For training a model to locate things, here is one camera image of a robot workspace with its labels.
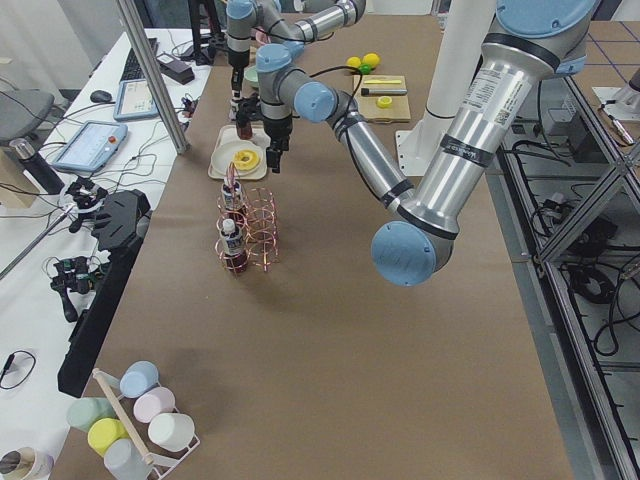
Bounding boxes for pink cup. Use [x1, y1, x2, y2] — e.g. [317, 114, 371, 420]
[133, 386, 176, 424]

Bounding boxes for black keyboard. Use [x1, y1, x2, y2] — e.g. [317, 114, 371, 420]
[120, 37, 158, 81]

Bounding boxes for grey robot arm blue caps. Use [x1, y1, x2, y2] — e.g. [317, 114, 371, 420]
[226, 1, 595, 286]

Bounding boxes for teach pendant tablet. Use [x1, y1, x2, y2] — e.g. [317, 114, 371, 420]
[113, 79, 159, 122]
[51, 121, 128, 173]

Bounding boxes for tea bottle front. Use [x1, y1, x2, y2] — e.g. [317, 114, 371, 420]
[220, 218, 248, 273]

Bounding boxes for yellow plastic knife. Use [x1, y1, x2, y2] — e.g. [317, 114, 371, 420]
[363, 75, 405, 85]

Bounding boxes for aluminium frame post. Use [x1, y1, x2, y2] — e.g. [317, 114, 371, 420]
[116, 0, 190, 154]

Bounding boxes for computer mouse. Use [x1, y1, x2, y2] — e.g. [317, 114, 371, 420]
[90, 90, 113, 104]

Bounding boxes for light blue cup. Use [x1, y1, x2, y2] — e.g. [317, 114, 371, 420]
[119, 360, 159, 399]

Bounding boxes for glazed donut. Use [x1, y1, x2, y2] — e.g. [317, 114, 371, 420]
[233, 149, 260, 172]

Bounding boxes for yellow lemon upper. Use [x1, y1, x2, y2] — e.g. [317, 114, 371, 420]
[361, 52, 381, 70]

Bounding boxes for white round plate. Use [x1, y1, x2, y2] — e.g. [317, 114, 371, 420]
[211, 140, 262, 175]

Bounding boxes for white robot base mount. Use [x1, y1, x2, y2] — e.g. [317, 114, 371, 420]
[396, 0, 496, 176]

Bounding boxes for yellow lemon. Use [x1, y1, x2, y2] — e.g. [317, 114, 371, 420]
[361, 52, 381, 70]
[345, 56, 362, 69]

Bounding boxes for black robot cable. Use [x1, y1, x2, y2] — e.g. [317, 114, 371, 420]
[299, 60, 374, 171]

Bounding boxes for white cup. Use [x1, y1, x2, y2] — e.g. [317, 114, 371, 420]
[148, 413, 195, 452]

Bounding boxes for tea bottle right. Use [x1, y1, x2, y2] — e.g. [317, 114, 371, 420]
[221, 181, 245, 212]

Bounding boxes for yellow cup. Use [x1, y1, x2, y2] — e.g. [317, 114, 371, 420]
[87, 418, 130, 457]

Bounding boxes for tea bottle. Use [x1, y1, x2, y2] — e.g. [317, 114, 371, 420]
[221, 181, 245, 212]
[236, 108, 253, 140]
[220, 218, 248, 273]

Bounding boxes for black thermos bottle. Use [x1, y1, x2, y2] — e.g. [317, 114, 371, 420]
[9, 138, 64, 194]

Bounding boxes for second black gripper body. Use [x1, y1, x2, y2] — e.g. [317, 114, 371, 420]
[229, 67, 260, 125]

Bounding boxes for second grey robot arm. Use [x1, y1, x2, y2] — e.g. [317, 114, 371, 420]
[226, 0, 366, 120]

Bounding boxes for green cup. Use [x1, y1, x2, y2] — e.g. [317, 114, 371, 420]
[66, 397, 116, 433]

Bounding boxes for white cup rack wooden handle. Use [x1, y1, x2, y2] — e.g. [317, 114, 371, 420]
[91, 368, 201, 479]

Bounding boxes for tea bottle back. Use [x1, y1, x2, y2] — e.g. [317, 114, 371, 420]
[236, 108, 253, 140]

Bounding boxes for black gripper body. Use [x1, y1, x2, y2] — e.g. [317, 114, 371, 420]
[263, 117, 293, 173]

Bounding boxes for steel muddler black tip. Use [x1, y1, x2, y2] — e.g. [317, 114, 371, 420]
[360, 88, 408, 97]

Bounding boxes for half lemon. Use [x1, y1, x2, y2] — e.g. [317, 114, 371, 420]
[376, 96, 393, 109]

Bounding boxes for bamboo cutting board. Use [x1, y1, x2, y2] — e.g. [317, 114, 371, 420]
[355, 74, 411, 123]

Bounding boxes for light green bowl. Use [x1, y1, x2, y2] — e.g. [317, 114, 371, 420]
[244, 65, 259, 89]

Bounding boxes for teach pendant tablet far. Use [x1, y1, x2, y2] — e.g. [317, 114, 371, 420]
[113, 79, 159, 122]

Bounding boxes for copper wire bottle rack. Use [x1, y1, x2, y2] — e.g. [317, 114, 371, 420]
[215, 165, 279, 276]

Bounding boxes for yellow lemon lower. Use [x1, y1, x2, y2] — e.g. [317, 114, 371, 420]
[345, 56, 362, 69]

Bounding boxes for cream serving tray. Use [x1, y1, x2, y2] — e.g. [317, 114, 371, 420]
[208, 125, 270, 180]

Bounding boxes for teach pendant tablet near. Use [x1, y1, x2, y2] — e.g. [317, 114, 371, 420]
[51, 121, 128, 173]

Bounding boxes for grey cup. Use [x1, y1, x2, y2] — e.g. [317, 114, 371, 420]
[104, 439, 152, 480]

